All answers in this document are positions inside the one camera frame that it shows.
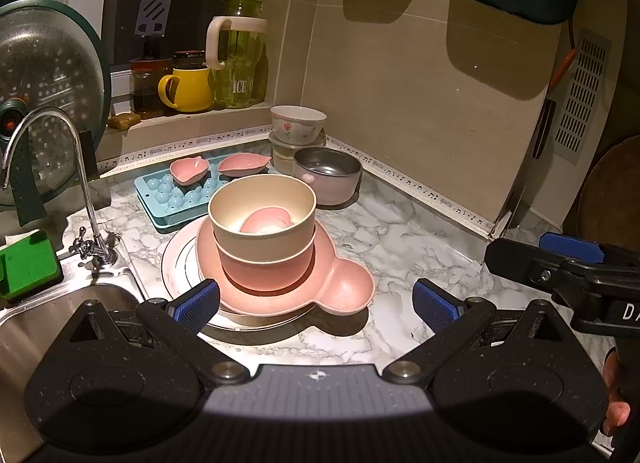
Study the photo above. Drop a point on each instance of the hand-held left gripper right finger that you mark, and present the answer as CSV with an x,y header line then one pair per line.
x,y
435,305

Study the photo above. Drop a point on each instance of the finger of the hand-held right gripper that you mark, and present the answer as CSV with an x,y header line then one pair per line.
x,y
515,260
570,245

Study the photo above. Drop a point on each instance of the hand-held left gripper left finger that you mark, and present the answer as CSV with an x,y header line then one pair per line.
x,y
197,305

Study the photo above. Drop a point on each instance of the large white plate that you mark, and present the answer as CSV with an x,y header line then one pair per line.
x,y
172,263

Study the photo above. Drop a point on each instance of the pink bowl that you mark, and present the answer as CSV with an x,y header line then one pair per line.
x,y
265,270

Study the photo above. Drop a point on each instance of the cream bowl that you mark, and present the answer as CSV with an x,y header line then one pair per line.
x,y
260,245

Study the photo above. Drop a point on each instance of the pink bear-shaped plate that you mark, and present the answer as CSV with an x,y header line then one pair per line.
x,y
345,288

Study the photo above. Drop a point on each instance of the pink heart-shaped dish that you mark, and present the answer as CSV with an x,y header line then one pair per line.
x,y
265,220

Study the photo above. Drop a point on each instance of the person's right hand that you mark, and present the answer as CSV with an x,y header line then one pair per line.
x,y
615,393

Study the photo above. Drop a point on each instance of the round wooden cutting board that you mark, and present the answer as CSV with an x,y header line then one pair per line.
x,y
615,183

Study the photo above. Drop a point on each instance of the music note tape strip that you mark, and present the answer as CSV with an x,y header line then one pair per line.
x,y
425,193
175,147

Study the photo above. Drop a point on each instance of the blue ice tray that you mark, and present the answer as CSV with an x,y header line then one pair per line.
x,y
150,193

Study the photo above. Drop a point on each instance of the chrome faucet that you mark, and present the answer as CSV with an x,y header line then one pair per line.
x,y
90,245

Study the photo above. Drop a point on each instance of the small pink leaf-shaped dish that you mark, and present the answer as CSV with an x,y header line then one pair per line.
x,y
187,170
245,165

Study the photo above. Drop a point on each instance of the metal vent grille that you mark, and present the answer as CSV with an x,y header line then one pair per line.
x,y
582,93

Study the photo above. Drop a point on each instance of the pink pot with steel interior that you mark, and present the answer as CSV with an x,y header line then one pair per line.
x,y
330,188

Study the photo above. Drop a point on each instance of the steel sink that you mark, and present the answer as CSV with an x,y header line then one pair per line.
x,y
30,323

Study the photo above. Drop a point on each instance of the clear glass container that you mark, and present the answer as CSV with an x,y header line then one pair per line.
x,y
282,158

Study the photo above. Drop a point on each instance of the green sponge holder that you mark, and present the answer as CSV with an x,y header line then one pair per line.
x,y
30,263

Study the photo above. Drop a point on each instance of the brown block on sill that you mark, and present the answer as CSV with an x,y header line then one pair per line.
x,y
125,120

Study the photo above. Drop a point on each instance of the floral ceramic bowl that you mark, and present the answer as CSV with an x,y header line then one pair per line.
x,y
297,128

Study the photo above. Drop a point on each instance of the dark lid stand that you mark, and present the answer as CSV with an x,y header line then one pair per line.
x,y
27,183

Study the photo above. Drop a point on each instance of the yellow mug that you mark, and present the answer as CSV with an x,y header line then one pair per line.
x,y
190,88

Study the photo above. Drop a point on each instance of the dark glass jar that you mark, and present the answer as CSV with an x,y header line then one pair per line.
x,y
145,88
189,58

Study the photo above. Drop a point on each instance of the green water jug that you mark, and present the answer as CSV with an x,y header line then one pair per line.
x,y
240,43

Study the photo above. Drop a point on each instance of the glass pot lid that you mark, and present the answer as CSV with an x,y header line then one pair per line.
x,y
50,68

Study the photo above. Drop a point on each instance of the slotted spatula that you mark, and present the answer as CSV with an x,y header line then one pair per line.
x,y
152,13

